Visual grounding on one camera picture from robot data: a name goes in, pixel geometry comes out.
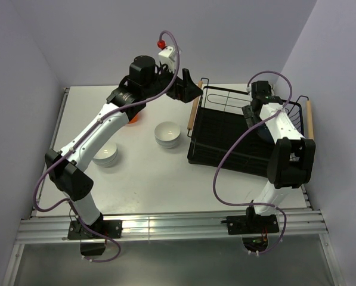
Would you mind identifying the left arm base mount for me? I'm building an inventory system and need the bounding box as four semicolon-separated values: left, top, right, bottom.
67;220;122;257

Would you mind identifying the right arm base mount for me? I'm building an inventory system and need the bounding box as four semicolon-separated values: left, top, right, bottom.
222;214;280;251

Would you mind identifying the black wire dish rack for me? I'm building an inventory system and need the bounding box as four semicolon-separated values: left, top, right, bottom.
187;85;304;178

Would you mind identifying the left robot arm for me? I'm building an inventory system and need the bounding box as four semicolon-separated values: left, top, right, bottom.
45;52;203;238

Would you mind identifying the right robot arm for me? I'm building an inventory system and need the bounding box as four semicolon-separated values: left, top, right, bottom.
242;80;315;232

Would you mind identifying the orange bowl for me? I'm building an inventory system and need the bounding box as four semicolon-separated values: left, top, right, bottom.
128;114;139;125

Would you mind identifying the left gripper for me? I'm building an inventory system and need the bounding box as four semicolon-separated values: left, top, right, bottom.
143;61;203;104

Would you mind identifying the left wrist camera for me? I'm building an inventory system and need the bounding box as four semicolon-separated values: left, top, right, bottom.
157;40;181;73

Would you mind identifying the blue ceramic bowl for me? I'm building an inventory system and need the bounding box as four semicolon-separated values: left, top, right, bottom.
257;125;274;144

